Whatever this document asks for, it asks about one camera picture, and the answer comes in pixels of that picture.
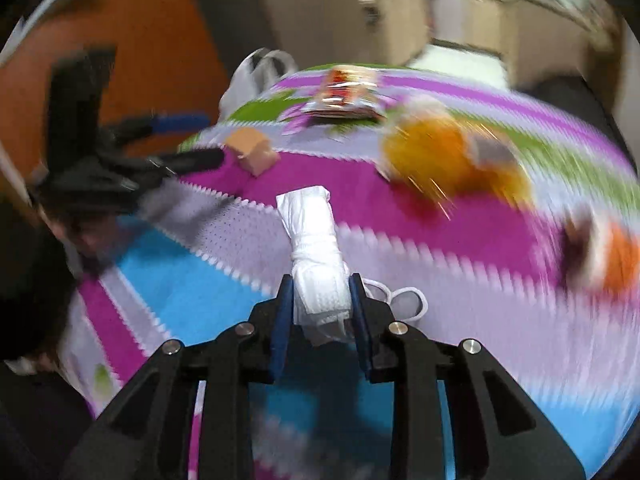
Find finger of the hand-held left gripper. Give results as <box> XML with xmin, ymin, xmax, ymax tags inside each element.
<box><xmin>107</xmin><ymin>112</ymin><xmax>211</xmax><ymax>142</ymax></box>
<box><xmin>140</xmin><ymin>147</ymin><xmax>226</xmax><ymax>177</ymax></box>

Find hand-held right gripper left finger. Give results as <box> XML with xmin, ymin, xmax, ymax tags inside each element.
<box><xmin>60</xmin><ymin>274</ymin><xmax>296</xmax><ymax>480</ymax></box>

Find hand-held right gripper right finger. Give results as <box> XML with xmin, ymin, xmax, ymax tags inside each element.
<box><xmin>348</xmin><ymin>272</ymin><xmax>586</xmax><ymax>480</ymax></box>

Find white face mask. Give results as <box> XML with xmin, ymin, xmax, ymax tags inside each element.
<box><xmin>276</xmin><ymin>185</ymin><xmax>430</xmax><ymax>348</ymax></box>

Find small brown cardboard box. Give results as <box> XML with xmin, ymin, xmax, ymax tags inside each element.
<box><xmin>224</xmin><ymin>127</ymin><xmax>278</xmax><ymax>177</ymax></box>

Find orange wooden cabinet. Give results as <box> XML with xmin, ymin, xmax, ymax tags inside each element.
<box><xmin>0</xmin><ymin>0</ymin><xmax>236</xmax><ymax>181</ymax></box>

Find white plastic bag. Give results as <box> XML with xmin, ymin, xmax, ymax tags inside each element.
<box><xmin>218</xmin><ymin>48</ymin><xmax>298</xmax><ymax>122</ymax></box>

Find striped floral tablecloth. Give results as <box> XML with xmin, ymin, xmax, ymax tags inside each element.
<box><xmin>65</xmin><ymin>62</ymin><xmax>633</xmax><ymax>480</ymax></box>

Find grey refrigerator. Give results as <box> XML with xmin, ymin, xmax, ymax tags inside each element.
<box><xmin>192</xmin><ymin>0</ymin><xmax>291</xmax><ymax>111</ymax></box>

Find red printed snack packet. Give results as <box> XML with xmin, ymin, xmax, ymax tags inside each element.
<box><xmin>300</xmin><ymin>66</ymin><xmax>386</xmax><ymax>122</ymax></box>

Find yellow plastic bag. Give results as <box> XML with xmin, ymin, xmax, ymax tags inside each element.
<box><xmin>380</xmin><ymin>95</ymin><xmax>533</xmax><ymax>211</ymax></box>

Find orange paper cup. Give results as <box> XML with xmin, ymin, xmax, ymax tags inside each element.
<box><xmin>560</xmin><ymin>207</ymin><xmax>640</xmax><ymax>296</ymax></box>

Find beige kitchen base cabinets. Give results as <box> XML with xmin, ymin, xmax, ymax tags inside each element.
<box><xmin>257</xmin><ymin>0</ymin><xmax>618</xmax><ymax>78</ymax></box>

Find black cloth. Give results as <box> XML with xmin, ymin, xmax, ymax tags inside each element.
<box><xmin>520</xmin><ymin>74</ymin><xmax>628</xmax><ymax>138</ymax></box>

